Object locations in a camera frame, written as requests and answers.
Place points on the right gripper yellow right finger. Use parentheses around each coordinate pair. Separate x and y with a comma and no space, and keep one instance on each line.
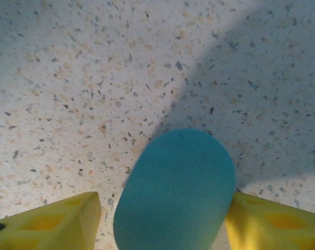
(277,229)

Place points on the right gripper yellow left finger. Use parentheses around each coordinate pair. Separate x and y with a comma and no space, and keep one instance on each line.
(42,229)

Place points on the light blue earbud charging case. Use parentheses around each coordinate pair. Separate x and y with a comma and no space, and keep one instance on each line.
(175,190)

